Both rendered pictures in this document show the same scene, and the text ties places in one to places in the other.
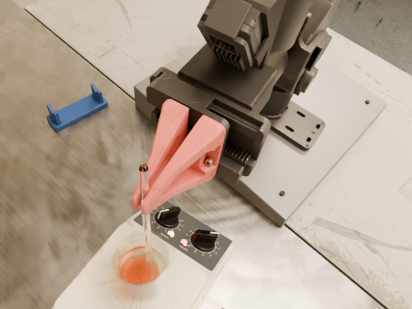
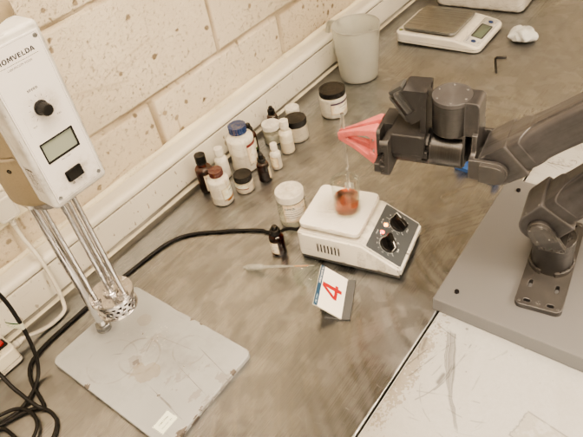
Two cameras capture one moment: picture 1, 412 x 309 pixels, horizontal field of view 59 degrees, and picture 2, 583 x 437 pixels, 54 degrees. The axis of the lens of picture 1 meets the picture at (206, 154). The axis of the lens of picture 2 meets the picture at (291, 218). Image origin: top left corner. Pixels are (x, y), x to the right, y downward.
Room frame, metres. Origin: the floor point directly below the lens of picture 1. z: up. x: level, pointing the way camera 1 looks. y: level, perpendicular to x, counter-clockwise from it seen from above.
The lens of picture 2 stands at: (0.14, -0.76, 1.69)
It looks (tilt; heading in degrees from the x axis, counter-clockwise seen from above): 41 degrees down; 100
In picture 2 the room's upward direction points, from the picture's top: 11 degrees counter-clockwise
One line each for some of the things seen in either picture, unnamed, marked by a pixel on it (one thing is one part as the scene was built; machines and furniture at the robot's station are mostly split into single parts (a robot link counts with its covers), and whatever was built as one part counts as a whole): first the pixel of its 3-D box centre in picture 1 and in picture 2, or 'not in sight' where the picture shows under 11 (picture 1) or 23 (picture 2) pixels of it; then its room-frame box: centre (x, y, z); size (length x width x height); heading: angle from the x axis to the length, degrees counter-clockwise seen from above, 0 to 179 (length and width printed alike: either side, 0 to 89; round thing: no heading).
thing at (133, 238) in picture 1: (144, 267); (346, 196); (0.11, 0.04, 1.02); 0.06 x 0.05 x 0.08; 101
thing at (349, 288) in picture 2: not in sight; (335, 291); (0.08, -0.09, 0.92); 0.09 x 0.06 x 0.04; 81
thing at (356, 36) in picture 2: not in sight; (352, 48); (0.15, 0.72, 0.97); 0.18 x 0.13 x 0.15; 138
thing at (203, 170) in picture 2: not in sight; (204, 172); (-0.21, 0.26, 0.95); 0.04 x 0.04 x 0.10
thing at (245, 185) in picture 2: not in sight; (244, 181); (-0.12, 0.24, 0.92); 0.04 x 0.04 x 0.04
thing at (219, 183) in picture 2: not in sight; (219, 185); (-0.17, 0.21, 0.94); 0.05 x 0.05 x 0.09
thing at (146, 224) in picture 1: (147, 231); (346, 162); (0.12, 0.04, 1.10); 0.01 x 0.01 x 0.20
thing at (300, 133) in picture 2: not in sight; (296, 127); (-0.01, 0.43, 0.93); 0.05 x 0.05 x 0.06
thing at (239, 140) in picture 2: not in sight; (241, 146); (-0.13, 0.33, 0.96); 0.06 x 0.06 x 0.11
